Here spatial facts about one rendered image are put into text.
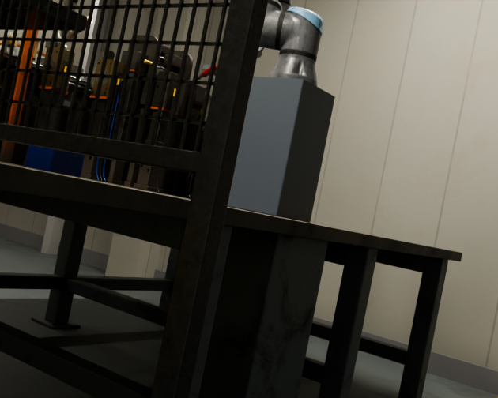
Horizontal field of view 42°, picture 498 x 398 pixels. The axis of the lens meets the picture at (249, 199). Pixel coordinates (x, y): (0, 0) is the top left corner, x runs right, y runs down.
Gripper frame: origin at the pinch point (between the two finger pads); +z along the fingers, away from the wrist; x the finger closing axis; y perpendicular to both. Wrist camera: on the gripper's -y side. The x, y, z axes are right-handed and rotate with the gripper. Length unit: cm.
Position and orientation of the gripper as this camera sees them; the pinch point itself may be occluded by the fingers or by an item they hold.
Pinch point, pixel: (266, 65)
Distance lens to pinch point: 251.8
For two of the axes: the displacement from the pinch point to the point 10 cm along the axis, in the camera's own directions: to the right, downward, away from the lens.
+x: -8.8, -1.7, 4.4
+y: 4.3, 1.0, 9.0
